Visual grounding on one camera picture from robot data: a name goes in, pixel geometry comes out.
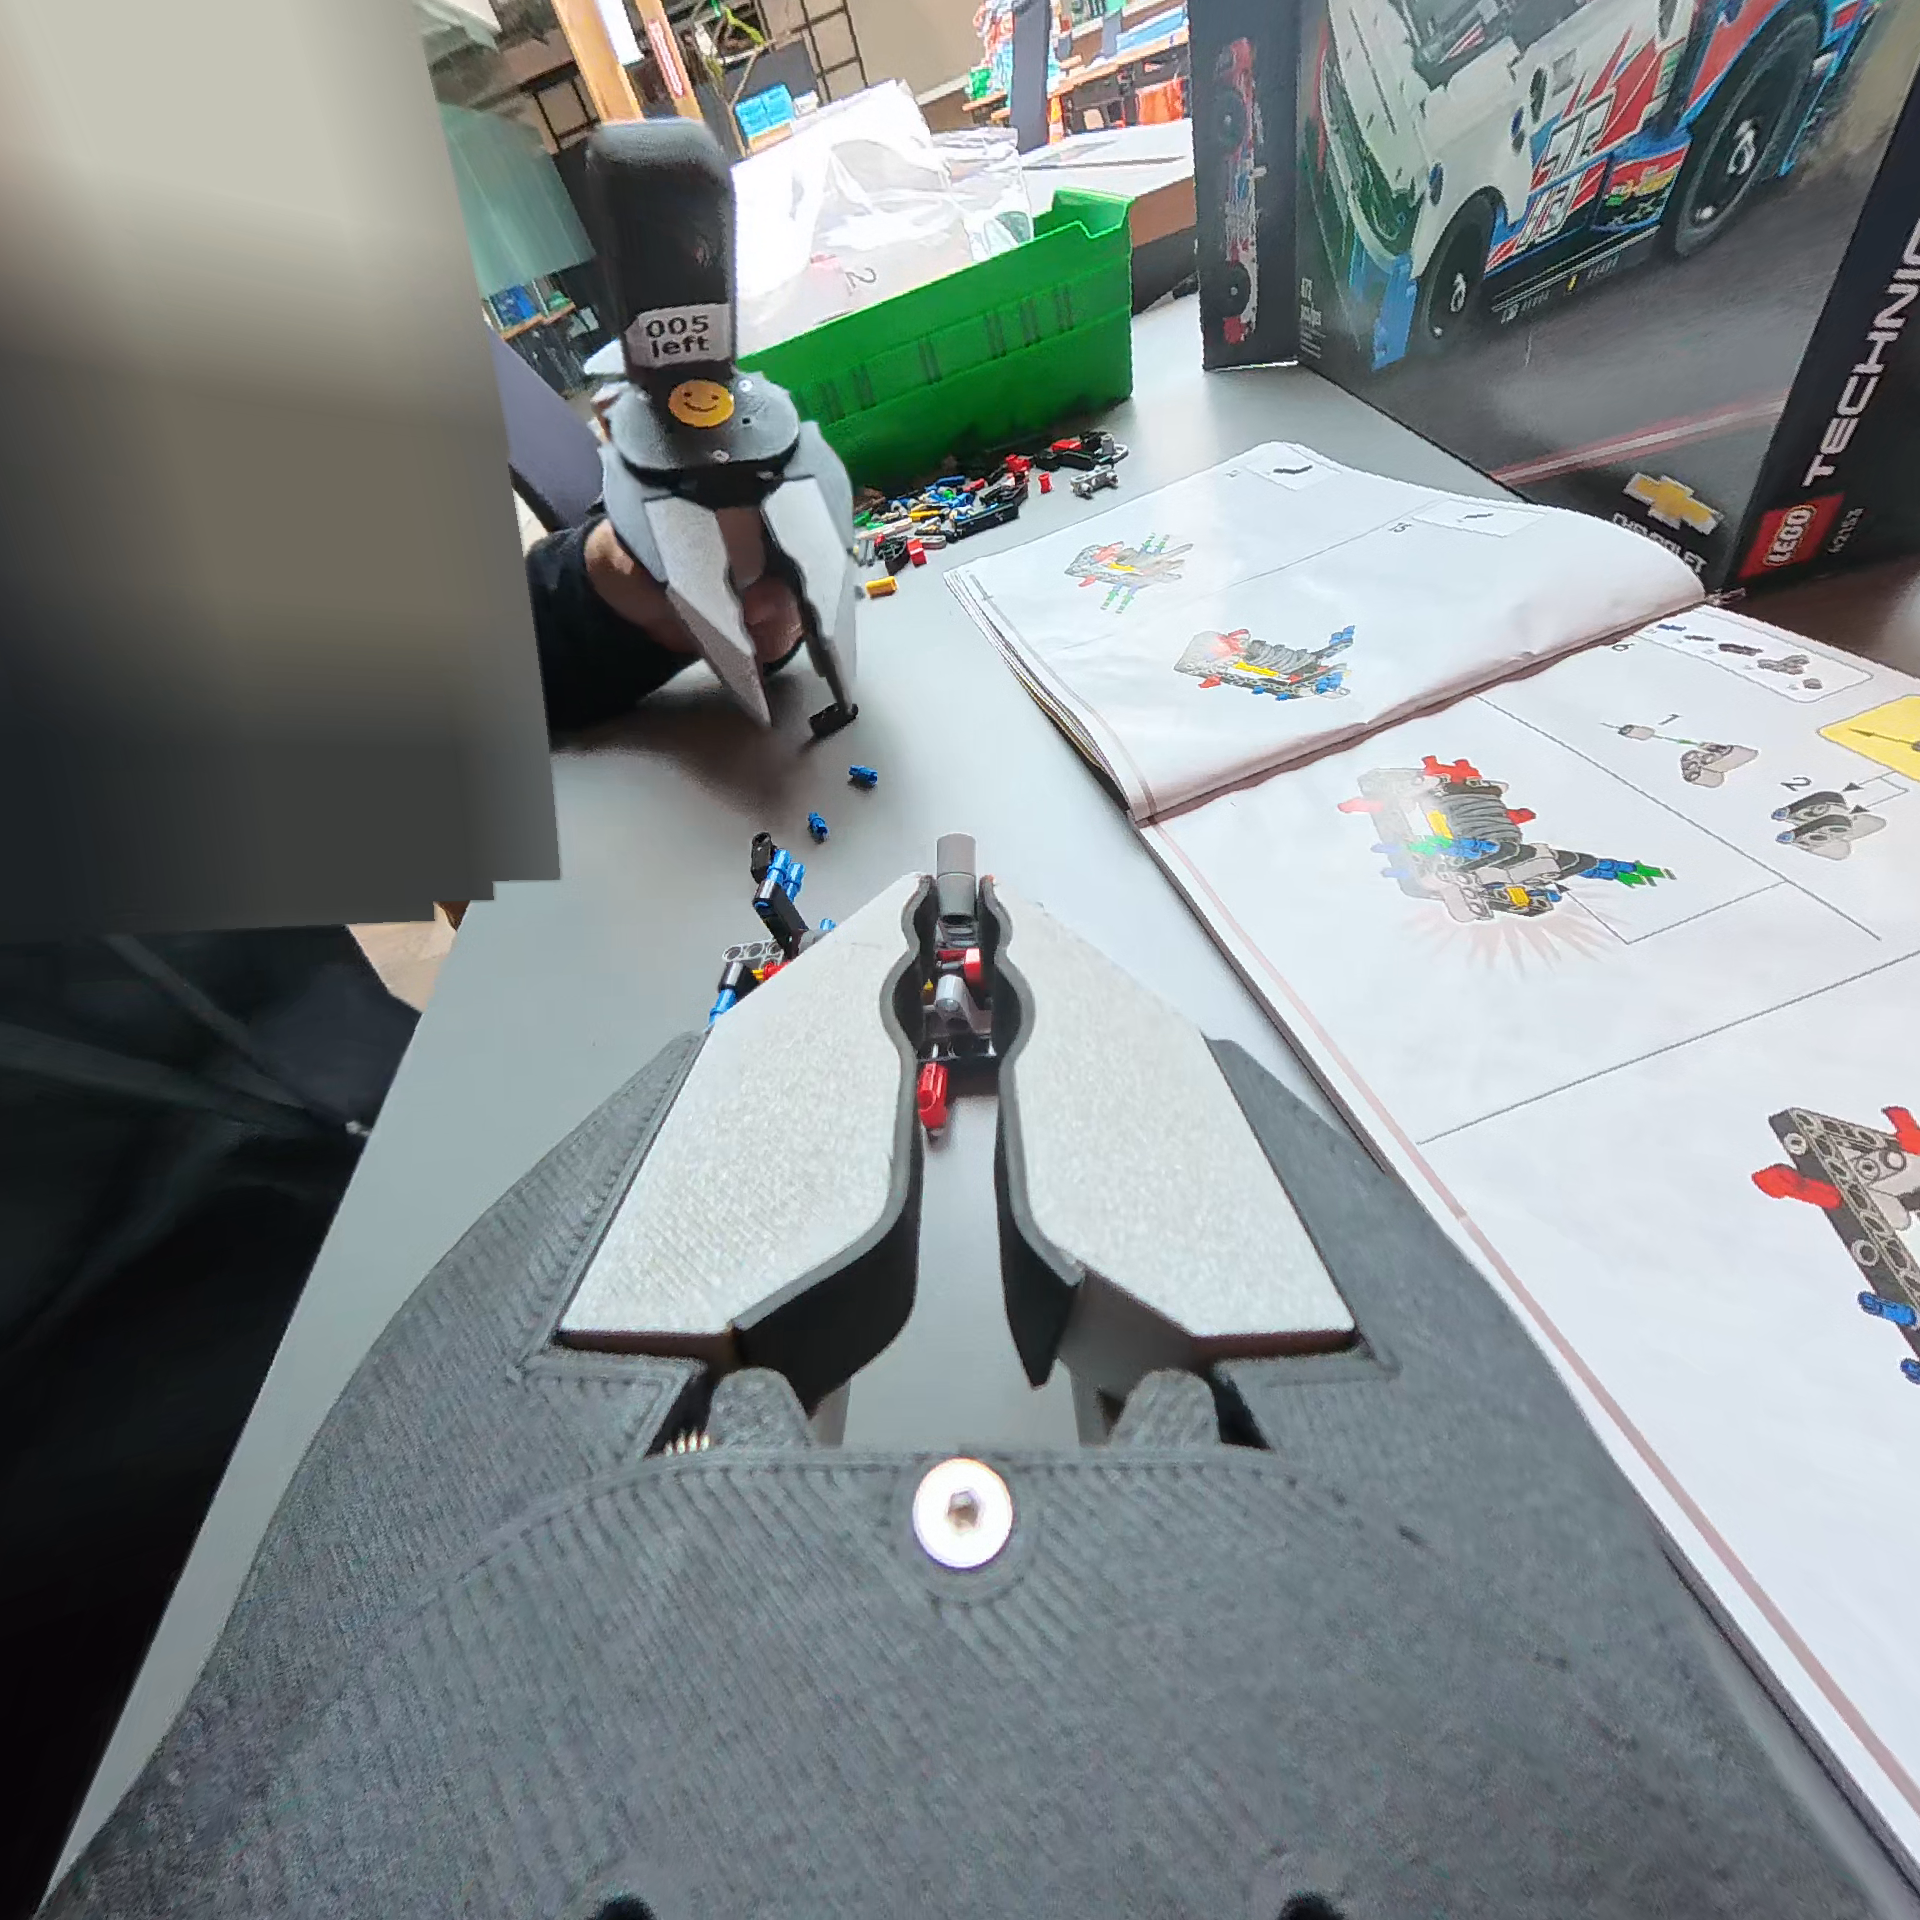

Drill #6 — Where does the clear plastic bag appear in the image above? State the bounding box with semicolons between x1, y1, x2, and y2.
726;80;1039;357

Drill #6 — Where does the shelf of colourful bins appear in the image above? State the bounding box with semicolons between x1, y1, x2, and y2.
961;0;1201;136

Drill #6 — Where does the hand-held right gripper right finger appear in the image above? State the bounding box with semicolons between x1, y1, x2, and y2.
977;879;1362;1392

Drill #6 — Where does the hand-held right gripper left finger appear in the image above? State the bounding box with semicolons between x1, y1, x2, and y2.
551;872;928;1403

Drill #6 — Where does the person's left forearm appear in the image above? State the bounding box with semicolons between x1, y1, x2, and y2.
521;517;710;739

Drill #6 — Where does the lego instruction booklet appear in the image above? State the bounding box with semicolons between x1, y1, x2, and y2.
944;441;1920;1834

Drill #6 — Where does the lego set box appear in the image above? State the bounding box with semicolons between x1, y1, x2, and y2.
1190;0;1920;595

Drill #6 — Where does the lego chassis assembly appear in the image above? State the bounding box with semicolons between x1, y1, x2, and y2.
710;831;1008;1135

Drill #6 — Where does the green plastic bin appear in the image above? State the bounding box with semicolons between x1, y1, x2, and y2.
741;187;1136;490

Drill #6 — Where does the pile of loose lego parts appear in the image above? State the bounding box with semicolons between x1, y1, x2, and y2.
854;431;1130;581

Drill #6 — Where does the person's left hand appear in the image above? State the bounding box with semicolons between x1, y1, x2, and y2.
575;509;810;680

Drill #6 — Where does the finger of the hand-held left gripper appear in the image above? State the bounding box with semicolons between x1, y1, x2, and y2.
602;461;777;734
756;431;863;711

